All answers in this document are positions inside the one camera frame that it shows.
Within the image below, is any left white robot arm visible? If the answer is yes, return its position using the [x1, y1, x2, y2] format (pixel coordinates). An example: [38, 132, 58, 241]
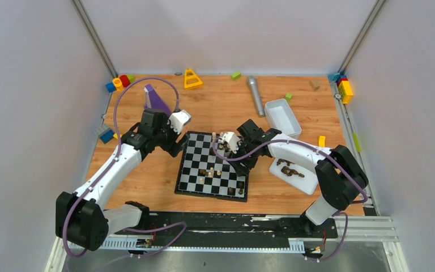
[56, 109, 191, 251]

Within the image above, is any grey blue brick left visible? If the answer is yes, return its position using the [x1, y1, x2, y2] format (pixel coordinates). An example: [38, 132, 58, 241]
[94, 124, 115, 144]

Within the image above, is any purple metronome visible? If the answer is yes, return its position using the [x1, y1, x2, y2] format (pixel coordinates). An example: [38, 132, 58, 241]
[143, 84, 172, 116]

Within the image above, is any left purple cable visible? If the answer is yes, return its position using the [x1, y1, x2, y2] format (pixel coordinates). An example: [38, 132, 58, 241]
[62, 77, 188, 260]

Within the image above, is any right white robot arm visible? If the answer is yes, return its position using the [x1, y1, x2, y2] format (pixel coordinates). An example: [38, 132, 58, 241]
[211, 119, 369, 237]

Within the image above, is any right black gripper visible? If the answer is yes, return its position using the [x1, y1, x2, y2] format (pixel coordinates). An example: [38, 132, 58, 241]
[227, 141, 258, 177]

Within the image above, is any white box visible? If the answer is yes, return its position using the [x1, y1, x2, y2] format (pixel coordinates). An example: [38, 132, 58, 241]
[265, 99, 302, 139]

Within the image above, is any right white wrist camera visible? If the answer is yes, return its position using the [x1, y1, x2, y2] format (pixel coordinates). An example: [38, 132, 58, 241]
[218, 131, 240, 154]

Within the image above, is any green block top centre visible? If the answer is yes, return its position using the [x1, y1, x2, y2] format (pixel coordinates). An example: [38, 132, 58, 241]
[230, 71, 242, 80]

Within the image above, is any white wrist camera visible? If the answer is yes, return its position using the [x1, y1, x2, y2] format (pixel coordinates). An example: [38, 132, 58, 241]
[218, 131, 240, 154]
[168, 110, 191, 134]

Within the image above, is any red cylinder block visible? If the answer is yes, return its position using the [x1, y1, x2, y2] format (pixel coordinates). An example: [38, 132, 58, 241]
[120, 74, 131, 88]

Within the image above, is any white box lid tray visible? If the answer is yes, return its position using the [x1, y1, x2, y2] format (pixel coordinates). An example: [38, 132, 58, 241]
[268, 159, 318, 195]

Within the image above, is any black white chessboard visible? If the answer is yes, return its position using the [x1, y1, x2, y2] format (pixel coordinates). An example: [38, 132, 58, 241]
[174, 131, 249, 202]

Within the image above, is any silver microphone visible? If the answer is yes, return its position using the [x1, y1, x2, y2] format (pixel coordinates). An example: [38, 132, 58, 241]
[246, 75, 265, 117]

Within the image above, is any blue block left corner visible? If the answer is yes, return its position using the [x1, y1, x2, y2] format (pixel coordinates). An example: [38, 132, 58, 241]
[105, 82, 116, 93]

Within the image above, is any brown wooden block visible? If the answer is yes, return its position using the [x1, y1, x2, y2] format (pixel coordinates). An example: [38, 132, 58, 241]
[309, 80, 321, 91]

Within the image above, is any yellow cylinder block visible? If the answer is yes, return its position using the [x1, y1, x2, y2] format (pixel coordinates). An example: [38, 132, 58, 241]
[113, 78, 124, 91]

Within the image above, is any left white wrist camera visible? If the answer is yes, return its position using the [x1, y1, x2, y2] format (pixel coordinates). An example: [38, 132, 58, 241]
[168, 110, 191, 134]

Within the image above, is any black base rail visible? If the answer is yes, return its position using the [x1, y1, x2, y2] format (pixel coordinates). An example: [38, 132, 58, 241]
[114, 210, 338, 250]

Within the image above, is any purple cable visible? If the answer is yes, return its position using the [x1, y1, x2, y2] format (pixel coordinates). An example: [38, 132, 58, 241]
[212, 135, 368, 263]
[62, 77, 188, 260]

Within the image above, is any dark chess pieces pile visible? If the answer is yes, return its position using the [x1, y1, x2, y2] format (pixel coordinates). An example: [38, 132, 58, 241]
[276, 159, 305, 178]

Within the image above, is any yellow triangle toy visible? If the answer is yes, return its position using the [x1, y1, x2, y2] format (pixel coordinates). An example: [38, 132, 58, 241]
[184, 69, 203, 90]

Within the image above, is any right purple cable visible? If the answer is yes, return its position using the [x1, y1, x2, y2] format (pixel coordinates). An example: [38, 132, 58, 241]
[212, 135, 368, 263]

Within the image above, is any yellow brick stack right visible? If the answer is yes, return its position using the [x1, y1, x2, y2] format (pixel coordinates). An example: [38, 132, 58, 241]
[338, 80, 354, 104]

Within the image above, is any small yellow block right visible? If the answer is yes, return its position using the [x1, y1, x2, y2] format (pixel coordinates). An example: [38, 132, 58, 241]
[318, 135, 326, 147]

